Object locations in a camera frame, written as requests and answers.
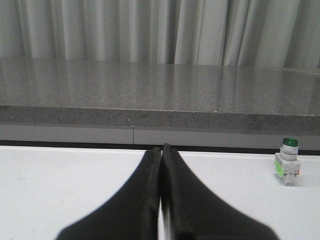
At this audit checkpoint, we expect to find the grey stone counter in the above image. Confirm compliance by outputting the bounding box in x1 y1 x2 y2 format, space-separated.
0 57 320 152

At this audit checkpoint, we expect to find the grey curtain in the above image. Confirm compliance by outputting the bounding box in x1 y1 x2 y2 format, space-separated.
0 0 320 69

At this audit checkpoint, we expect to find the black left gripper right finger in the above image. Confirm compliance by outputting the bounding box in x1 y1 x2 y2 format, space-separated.
161 144 278 240

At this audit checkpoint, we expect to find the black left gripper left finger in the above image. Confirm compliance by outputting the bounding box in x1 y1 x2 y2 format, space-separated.
57 148 162 240

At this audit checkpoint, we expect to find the green pushbutton switch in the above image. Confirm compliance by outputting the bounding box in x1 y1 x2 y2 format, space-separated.
274 137 301 186

